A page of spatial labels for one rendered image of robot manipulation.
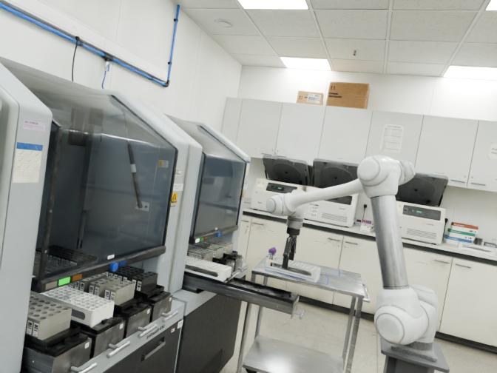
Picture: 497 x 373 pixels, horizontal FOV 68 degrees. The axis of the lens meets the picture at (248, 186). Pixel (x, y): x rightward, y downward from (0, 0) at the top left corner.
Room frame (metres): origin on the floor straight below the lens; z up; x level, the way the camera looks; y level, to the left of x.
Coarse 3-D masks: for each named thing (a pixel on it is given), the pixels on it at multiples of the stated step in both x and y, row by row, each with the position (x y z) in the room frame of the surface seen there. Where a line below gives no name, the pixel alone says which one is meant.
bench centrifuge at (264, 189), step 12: (264, 156) 4.29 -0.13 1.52; (276, 156) 4.25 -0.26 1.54; (276, 168) 4.40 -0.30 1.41; (288, 168) 4.31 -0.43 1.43; (300, 168) 4.23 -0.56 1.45; (264, 180) 4.20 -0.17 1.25; (276, 180) 4.59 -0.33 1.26; (288, 180) 4.53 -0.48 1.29; (300, 180) 4.45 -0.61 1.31; (252, 192) 4.18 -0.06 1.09; (264, 192) 4.12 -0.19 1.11; (276, 192) 4.08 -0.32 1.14; (288, 192) 4.04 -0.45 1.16; (252, 204) 4.16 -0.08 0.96; (264, 204) 4.11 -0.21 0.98
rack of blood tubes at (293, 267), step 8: (280, 264) 2.09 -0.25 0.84; (288, 264) 1.98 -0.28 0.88; (296, 264) 2.01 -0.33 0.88; (304, 264) 2.03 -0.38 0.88; (280, 272) 2.00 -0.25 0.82; (288, 272) 1.98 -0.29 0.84; (296, 272) 2.04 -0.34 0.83; (304, 272) 2.05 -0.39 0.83; (312, 272) 1.93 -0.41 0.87; (312, 280) 1.93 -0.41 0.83
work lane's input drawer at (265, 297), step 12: (192, 276) 1.76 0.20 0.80; (204, 288) 1.73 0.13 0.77; (216, 288) 1.71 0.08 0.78; (228, 288) 1.69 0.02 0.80; (240, 288) 1.68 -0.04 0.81; (252, 288) 1.73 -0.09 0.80; (264, 288) 1.76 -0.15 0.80; (276, 288) 1.74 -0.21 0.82; (252, 300) 1.65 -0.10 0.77; (264, 300) 1.63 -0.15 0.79; (276, 300) 1.62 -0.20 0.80; (288, 300) 1.61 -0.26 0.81; (288, 312) 1.59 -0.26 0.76; (300, 312) 1.64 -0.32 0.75
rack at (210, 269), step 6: (186, 258) 1.84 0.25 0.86; (192, 258) 1.86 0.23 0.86; (186, 264) 1.87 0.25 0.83; (192, 264) 1.77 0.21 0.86; (198, 264) 1.77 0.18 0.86; (204, 264) 1.78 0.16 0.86; (210, 264) 1.80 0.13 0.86; (216, 264) 1.82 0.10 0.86; (186, 270) 1.78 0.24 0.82; (192, 270) 1.83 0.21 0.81; (198, 270) 1.86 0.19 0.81; (204, 270) 1.86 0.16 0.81; (210, 270) 1.74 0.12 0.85; (216, 270) 1.73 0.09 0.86; (222, 270) 1.73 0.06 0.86; (228, 270) 1.77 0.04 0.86; (210, 276) 1.74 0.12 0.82; (216, 276) 1.81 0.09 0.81; (222, 276) 1.72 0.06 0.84; (228, 276) 1.78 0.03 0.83
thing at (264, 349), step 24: (264, 264) 2.13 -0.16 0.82; (312, 264) 2.32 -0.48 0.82; (336, 288) 1.88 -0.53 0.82; (360, 288) 1.95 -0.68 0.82; (360, 312) 1.84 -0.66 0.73; (264, 336) 2.38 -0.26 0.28; (240, 360) 1.98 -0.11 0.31; (264, 360) 2.07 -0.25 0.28; (288, 360) 2.11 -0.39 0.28; (312, 360) 2.15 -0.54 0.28; (336, 360) 2.20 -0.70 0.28
